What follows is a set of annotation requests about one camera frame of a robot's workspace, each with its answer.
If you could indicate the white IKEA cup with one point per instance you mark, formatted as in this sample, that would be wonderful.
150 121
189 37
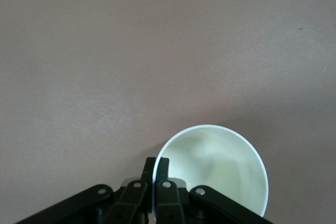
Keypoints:
218 166

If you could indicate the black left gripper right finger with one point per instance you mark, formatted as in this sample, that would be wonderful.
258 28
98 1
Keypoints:
168 203

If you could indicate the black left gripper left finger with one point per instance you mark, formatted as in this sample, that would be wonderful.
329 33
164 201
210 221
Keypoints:
131 200

